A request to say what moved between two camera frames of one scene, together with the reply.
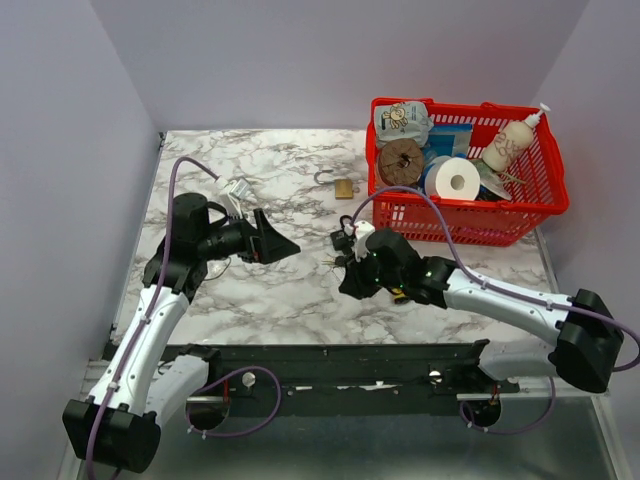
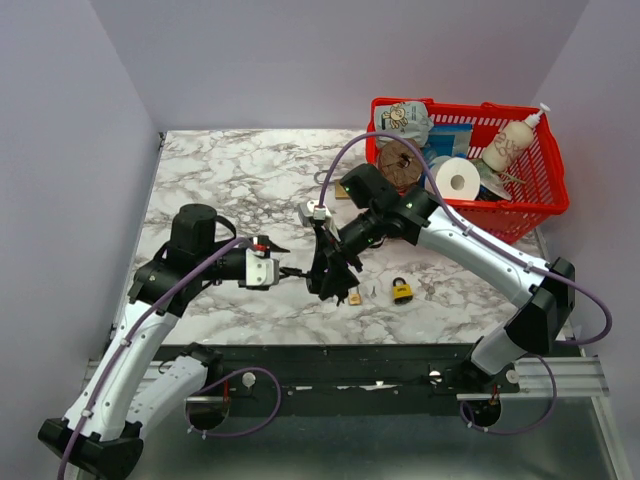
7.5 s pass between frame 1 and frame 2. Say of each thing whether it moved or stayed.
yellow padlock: stayed
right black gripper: moved
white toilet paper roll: stayed
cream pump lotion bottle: stayed
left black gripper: moved
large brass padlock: stayed
